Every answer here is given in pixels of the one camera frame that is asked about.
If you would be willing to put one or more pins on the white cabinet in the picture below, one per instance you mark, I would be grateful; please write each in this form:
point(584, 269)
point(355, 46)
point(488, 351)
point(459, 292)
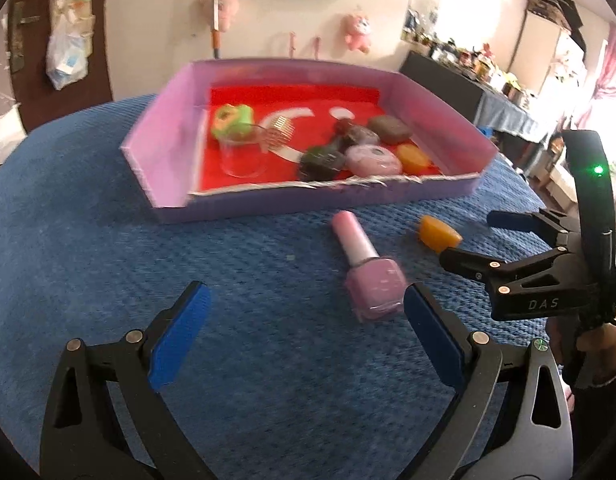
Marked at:
point(547, 62)

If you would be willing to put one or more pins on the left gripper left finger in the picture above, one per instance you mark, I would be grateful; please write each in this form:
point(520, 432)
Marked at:
point(105, 417)

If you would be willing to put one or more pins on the person's right hand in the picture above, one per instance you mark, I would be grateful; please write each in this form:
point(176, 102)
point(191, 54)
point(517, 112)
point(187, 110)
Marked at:
point(603, 354)

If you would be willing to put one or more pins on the pink oval compact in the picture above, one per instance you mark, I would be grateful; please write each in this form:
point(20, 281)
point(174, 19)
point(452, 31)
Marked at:
point(372, 161)

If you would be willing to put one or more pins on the green capybara toy roller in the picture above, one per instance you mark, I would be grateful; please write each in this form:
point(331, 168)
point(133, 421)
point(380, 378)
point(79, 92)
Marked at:
point(236, 122)

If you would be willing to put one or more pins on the brown eyeshadow compact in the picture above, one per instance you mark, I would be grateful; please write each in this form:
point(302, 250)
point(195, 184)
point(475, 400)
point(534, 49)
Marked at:
point(390, 129)

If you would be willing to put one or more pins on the clear plastic cup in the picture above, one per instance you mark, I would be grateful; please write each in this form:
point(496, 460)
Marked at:
point(243, 151)

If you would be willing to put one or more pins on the dark brown door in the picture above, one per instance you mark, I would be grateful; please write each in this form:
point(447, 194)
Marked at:
point(28, 32)

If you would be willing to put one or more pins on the pink plush right wall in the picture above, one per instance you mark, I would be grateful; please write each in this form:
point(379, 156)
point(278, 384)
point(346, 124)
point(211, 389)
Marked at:
point(357, 33)

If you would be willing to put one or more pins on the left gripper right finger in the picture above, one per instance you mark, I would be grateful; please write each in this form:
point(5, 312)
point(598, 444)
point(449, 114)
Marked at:
point(508, 418)

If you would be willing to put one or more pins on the blue knitted table cloth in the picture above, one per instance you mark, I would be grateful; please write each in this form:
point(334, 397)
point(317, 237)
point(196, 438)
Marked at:
point(282, 382)

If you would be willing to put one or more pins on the pink nail polish bottle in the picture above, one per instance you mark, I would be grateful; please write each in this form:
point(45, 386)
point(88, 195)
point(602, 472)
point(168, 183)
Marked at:
point(375, 284)

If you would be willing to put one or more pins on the orange round soap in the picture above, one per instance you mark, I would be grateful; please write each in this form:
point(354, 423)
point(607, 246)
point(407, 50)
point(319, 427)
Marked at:
point(438, 235)

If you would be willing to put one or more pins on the pink plush left wall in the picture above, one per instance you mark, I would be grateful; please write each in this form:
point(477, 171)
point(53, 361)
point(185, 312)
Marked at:
point(227, 10)

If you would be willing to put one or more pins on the pink plush wall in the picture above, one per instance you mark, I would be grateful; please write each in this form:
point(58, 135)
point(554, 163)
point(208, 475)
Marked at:
point(227, 10)
point(357, 33)

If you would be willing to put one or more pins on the orange handled broom stick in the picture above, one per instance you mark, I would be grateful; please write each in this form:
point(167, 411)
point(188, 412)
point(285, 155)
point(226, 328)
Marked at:
point(215, 29)

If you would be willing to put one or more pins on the red cap glitter jar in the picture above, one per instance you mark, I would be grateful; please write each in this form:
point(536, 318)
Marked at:
point(348, 134)

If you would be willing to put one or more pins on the side table dark cloth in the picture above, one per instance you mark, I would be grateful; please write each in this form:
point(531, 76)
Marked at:
point(480, 105)

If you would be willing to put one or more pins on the orange soap in tray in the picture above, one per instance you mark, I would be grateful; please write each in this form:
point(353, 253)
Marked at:
point(414, 161)

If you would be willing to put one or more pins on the red paper tray liner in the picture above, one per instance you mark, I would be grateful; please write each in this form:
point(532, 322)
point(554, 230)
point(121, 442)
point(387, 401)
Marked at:
point(313, 110)

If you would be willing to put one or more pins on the black nail polish bottle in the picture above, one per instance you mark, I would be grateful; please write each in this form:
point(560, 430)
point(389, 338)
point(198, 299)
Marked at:
point(320, 163)

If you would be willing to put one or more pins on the beige hanging door organizer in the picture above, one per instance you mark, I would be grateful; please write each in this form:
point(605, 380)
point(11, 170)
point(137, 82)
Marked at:
point(79, 16)

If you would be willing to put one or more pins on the purple cardboard tray box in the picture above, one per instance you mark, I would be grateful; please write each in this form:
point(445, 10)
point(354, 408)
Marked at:
point(176, 160)

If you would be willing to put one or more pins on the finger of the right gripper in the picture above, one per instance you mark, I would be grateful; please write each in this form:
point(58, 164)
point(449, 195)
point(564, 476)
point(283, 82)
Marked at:
point(480, 267)
point(553, 227)

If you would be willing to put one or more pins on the plastic bag on door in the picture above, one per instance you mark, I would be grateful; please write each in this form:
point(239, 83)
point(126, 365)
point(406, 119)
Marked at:
point(66, 59)

